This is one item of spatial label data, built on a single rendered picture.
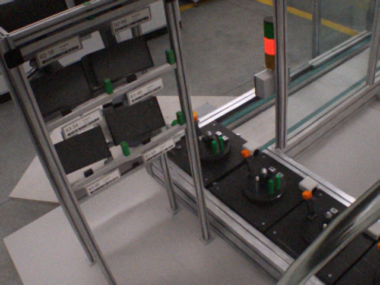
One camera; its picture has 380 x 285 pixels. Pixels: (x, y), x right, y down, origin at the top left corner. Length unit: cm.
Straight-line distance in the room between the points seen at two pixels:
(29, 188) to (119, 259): 55
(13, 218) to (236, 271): 199
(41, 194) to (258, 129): 87
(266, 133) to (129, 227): 61
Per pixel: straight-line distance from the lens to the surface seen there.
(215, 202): 124
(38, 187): 164
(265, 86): 124
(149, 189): 146
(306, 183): 124
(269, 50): 121
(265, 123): 159
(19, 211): 294
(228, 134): 146
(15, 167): 334
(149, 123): 96
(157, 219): 136
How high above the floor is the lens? 187
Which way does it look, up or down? 38 degrees down
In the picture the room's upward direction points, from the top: 9 degrees counter-clockwise
